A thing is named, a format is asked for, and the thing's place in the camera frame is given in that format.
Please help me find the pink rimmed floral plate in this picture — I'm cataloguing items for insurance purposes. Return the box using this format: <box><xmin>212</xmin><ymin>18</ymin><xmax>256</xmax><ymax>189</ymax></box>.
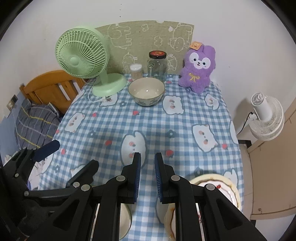
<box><xmin>165</xmin><ymin>180</ymin><xmax>241</xmax><ymax>240</ymax></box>

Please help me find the scalloped yellow flower plate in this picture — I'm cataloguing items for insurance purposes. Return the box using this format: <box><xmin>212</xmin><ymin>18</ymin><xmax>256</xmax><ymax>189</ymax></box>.
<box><xmin>164</xmin><ymin>174</ymin><xmax>242</xmax><ymax>240</ymax></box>

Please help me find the floral bowl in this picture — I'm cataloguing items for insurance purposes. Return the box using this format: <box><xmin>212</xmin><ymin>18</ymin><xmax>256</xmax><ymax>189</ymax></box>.
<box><xmin>119</xmin><ymin>204</ymin><xmax>132</xmax><ymax>240</ymax></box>
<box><xmin>128</xmin><ymin>77</ymin><xmax>166</xmax><ymax>107</ymax></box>

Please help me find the crumpled white tissue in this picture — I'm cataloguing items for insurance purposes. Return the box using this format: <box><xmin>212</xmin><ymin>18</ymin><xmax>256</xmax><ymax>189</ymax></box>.
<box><xmin>3</xmin><ymin>153</ymin><xmax>47</xmax><ymax>183</ymax></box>

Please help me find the grey plaid pillow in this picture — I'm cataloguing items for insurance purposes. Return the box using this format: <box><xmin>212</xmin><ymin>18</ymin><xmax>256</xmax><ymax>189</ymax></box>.
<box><xmin>15</xmin><ymin>99</ymin><xmax>60</xmax><ymax>149</ymax></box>

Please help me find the beige door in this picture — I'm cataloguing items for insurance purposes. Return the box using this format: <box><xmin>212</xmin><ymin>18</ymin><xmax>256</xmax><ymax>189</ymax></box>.
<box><xmin>247</xmin><ymin>102</ymin><xmax>295</xmax><ymax>220</ymax></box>

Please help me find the blue checkered tablecloth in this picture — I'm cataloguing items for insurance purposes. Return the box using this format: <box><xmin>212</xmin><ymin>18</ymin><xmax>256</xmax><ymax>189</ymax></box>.
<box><xmin>39</xmin><ymin>75</ymin><xmax>244</xmax><ymax>240</ymax></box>

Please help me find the white standing fan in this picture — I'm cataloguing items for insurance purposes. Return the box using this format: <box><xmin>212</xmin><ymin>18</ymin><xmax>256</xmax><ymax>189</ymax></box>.
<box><xmin>235</xmin><ymin>92</ymin><xmax>285</xmax><ymax>142</ymax></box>

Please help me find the green desk fan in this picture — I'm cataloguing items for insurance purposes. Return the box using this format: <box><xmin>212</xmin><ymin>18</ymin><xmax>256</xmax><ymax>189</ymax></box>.
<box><xmin>55</xmin><ymin>26</ymin><xmax>127</xmax><ymax>97</ymax></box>

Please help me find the cotton swab container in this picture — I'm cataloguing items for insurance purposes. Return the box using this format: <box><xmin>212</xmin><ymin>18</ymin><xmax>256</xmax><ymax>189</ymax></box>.
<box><xmin>129</xmin><ymin>63</ymin><xmax>143</xmax><ymax>80</ymax></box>

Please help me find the glass jar black lid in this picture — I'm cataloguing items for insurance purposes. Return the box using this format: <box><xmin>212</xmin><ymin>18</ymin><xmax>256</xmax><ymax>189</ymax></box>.
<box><xmin>147</xmin><ymin>50</ymin><xmax>167</xmax><ymax>82</ymax></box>

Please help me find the green patterned board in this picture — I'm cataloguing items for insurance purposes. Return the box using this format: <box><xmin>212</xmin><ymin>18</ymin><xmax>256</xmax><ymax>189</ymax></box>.
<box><xmin>97</xmin><ymin>20</ymin><xmax>194</xmax><ymax>74</ymax></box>

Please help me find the purple plush bunny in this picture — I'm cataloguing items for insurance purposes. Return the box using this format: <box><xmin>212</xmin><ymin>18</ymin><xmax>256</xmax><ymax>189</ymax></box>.
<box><xmin>178</xmin><ymin>41</ymin><xmax>216</xmax><ymax>94</ymax></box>

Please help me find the wall power outlet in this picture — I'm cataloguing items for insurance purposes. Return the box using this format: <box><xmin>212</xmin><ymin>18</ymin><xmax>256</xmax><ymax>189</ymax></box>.
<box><xmin>6</xmin><ymin>94</ymin><xmax>18</xmax><ymax>111</ymax></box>

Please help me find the white fan cable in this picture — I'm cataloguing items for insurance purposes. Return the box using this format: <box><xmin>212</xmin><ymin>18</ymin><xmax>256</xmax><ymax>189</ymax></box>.
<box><xmin>87</xmin><ymin>77</ymin><xmax>112</xmax><ymax>103</ymax></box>

